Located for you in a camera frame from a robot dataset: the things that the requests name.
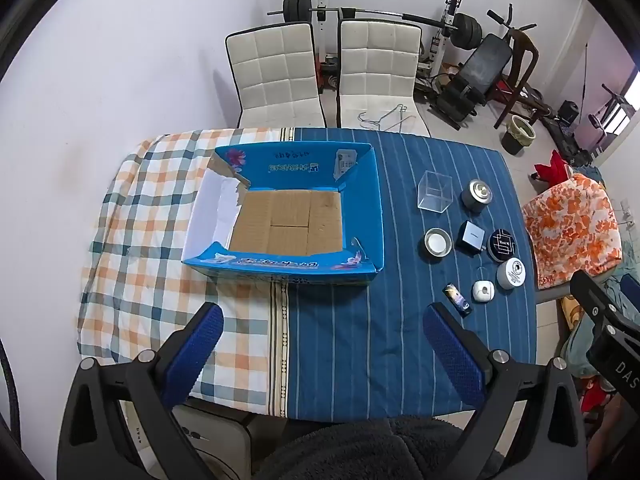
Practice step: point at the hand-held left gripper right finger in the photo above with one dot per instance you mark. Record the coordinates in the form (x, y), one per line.
(450, 350)

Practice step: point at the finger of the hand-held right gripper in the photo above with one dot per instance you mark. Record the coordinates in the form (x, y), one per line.
(600, 300)

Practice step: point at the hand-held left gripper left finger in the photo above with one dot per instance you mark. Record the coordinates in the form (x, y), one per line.
(197, 350)

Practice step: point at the dark printed lighter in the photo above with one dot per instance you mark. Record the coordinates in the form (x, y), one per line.
(457, 300)

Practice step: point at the white earbud case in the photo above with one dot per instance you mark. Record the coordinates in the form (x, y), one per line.
(483, 292)

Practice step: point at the white round jar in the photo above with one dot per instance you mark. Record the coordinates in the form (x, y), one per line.
(511, 273)

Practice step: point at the black round compact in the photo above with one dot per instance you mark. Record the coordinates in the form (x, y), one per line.
(501, 245)

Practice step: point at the grey round metal can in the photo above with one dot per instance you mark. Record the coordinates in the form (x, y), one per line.
(477, 197)

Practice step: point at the blue cardboard box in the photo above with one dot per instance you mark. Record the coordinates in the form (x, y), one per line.
(290, 225)

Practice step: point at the clear acrylic box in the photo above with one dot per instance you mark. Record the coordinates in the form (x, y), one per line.
(435, 192)

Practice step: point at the teal cloth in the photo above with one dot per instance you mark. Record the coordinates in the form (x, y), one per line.
(575, 350)

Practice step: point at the plaid and blue striped tablecloth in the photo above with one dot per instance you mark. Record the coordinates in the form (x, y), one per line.
(400, 320)

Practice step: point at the orange floral cloth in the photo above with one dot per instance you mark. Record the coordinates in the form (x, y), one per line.
(570, 230)

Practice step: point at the white appliance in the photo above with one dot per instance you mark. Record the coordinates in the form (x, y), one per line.
(220, 440)

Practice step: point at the person's dark fleece clothing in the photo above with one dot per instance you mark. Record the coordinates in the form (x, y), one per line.
(360, 450)

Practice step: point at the red cloth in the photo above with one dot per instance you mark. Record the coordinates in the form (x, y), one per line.
(552, 167)

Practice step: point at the small black box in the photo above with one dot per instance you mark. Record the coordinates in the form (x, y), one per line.
(568, 111)

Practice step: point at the dark wooden chair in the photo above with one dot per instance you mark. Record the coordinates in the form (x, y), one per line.
(527, 55)

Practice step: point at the black weight bench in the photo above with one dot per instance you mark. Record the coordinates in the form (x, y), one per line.
(482, 65)

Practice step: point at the white padded chair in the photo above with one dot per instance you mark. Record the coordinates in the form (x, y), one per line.
(377, 65)
(272, 70)

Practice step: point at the black barbell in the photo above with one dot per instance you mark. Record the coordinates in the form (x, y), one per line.
(467, 30)

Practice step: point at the white barbell rack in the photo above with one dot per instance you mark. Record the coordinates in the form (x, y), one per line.
(322, 20)

